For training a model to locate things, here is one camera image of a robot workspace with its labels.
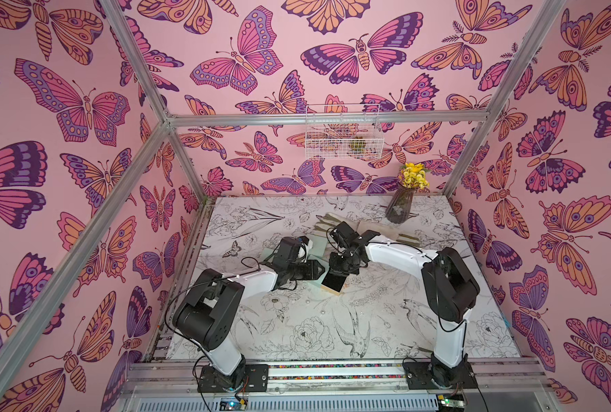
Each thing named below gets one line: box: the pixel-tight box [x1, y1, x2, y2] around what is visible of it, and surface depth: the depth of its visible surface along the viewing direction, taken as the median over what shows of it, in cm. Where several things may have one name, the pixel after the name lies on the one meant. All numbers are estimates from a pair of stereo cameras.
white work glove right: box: [378, 226, 423, 248], surface depth 108 cm
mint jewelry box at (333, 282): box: [320, 271, 347, 296], surface depth 91 cm
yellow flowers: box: [398, 162, 430, 191], surface depth 96 cm
